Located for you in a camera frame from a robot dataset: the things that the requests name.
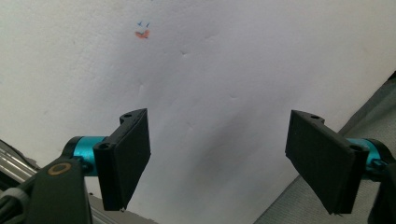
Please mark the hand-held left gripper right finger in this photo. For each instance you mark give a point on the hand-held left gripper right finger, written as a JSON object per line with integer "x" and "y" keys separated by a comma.
{"x": 320, "y": 158}

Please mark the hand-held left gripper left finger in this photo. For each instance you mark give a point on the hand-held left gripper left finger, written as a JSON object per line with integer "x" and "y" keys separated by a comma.
{"x": 124, "y": 155}

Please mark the silver metal frame rail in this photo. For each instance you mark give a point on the silver metal frame rail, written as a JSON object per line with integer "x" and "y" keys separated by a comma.
{"x": 12, "y": 168}

